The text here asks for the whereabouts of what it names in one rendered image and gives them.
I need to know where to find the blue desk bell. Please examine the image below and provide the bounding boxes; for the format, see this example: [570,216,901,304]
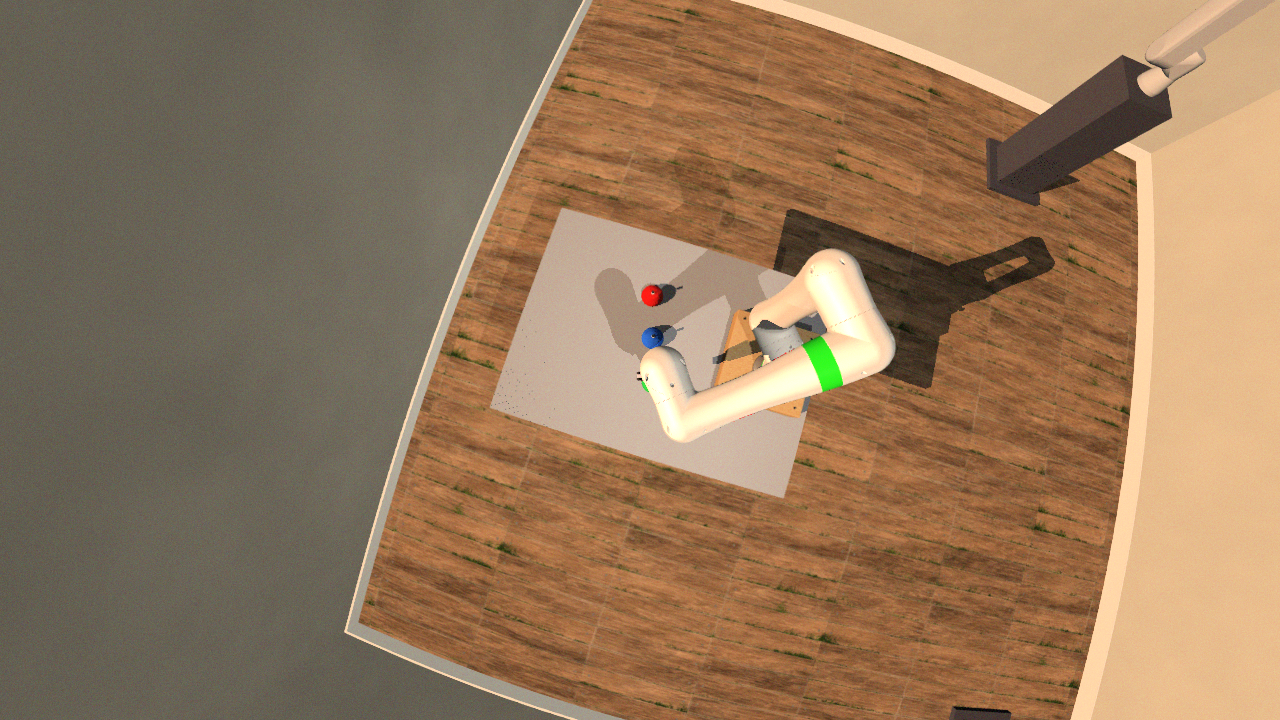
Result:
[643,327,664,348]

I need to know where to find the red dome bell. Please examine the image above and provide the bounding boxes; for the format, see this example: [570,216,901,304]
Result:
[641,284,663,307]

